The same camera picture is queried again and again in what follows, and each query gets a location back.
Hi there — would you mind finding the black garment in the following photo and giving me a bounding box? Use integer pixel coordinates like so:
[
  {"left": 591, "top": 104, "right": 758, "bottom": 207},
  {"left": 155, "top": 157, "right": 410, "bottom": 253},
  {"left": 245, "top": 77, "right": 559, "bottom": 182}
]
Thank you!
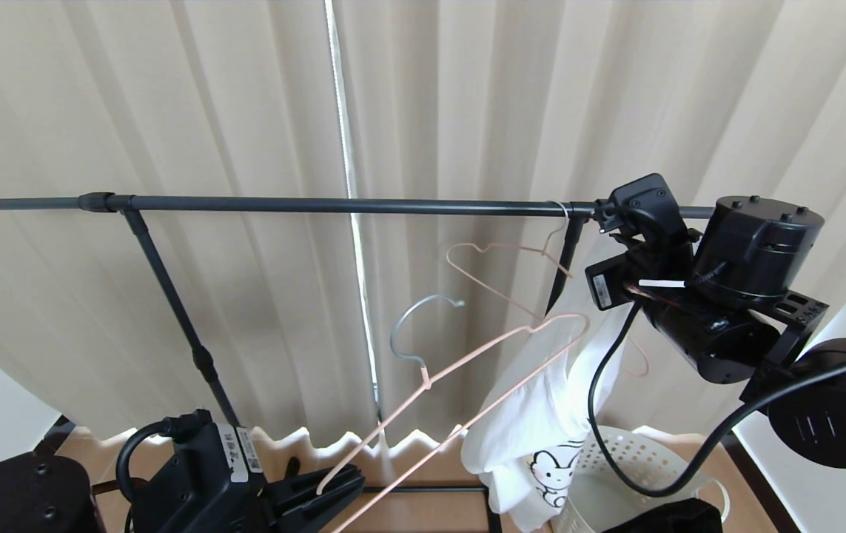
[{"left": 600, "top": 498, "right": 723, "bottom": 533}]

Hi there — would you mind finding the black clothes rack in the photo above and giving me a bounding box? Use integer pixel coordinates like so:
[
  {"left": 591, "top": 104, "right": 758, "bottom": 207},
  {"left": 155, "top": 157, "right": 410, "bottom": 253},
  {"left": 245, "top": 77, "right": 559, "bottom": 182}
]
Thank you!
[{"left": 0, "top": 191, "right": 716, "bottom": 533}]

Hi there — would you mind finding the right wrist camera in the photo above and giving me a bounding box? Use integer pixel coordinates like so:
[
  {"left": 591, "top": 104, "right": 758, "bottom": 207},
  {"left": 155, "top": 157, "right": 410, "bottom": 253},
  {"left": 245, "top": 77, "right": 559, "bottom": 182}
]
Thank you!
[{"left": 599, "top": 174, "right": 699, "bottom": 260}]

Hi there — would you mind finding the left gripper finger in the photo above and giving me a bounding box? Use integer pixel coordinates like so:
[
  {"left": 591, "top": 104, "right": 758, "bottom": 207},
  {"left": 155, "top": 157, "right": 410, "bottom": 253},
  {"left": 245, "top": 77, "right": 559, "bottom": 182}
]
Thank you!
[
  {"left": 278, "top": 485, "right": 364, "bottom": 533},
  {"left": 269, "top": 465, "right": 366, "bottom": 512}
]

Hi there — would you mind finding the beige curtain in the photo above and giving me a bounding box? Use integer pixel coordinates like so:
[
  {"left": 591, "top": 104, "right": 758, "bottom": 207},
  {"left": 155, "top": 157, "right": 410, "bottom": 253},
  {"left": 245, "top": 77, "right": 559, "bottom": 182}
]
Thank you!
[{"left": 0, "top": 0, "right": 846, "bottom": 452}]

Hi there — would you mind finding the white laundry basket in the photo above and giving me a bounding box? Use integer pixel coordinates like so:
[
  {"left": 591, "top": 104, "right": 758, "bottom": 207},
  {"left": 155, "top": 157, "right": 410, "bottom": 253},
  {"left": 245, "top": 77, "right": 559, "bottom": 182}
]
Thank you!
[{"left": 552, "top": 426, "right": 731, "bottom": 533}]

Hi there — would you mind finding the white printed shirt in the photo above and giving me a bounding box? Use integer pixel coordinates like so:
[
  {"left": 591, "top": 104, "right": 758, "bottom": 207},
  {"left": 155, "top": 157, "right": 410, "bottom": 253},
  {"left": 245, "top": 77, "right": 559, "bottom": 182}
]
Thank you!
[{"left": 461, "top": 237, "right": 634, "bottom": 533}]

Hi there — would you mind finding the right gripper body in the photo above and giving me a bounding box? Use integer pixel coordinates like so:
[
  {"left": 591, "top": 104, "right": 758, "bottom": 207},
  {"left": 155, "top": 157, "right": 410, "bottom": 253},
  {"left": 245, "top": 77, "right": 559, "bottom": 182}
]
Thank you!
[{"left": 585, "top": 248, "right": 782, "bottom": 384}]

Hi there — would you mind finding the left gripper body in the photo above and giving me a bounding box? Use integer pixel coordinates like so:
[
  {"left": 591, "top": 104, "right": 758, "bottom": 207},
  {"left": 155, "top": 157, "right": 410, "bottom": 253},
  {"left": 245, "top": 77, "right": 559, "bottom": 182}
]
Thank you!
[{"left": 245, "top": 477, "right": 298, "bottom": 533}]

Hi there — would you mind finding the pink clothes hanger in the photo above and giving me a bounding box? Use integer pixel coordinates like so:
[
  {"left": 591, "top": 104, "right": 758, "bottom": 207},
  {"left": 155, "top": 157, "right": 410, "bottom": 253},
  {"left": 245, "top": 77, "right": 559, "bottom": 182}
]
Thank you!
[
  {"left": 315, "top": 295, "right": 591, "bottom": 533},
  {"left": 445, "top": 201, "right": 649, "bottom": 378}
]

